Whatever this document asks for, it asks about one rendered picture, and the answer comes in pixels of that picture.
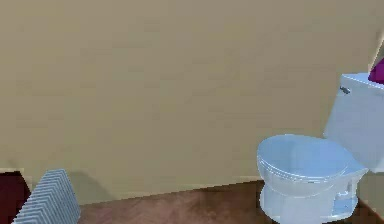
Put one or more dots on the magenta cloth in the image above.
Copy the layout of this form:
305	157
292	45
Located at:
378	72

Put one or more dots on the white toilet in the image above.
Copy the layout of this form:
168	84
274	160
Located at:
306	166

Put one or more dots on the dark red door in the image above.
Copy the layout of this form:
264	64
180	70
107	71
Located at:
10	196

